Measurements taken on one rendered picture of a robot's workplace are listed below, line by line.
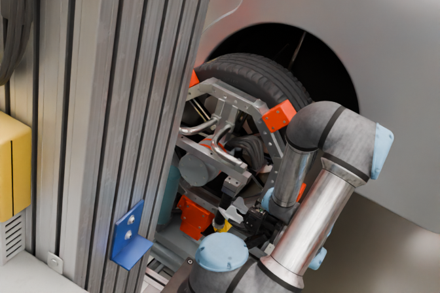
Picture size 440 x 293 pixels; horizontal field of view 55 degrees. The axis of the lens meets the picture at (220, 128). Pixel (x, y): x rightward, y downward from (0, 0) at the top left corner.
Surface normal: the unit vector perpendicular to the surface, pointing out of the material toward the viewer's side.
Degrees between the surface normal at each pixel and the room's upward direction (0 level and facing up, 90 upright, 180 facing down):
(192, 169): 90
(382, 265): 0
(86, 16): 90
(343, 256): 0
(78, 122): 90
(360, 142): 55
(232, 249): 7
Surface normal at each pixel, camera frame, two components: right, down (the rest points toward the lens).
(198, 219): -0.49, 0.36
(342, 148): -0.54, -0.34
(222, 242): 0.14, -0.87
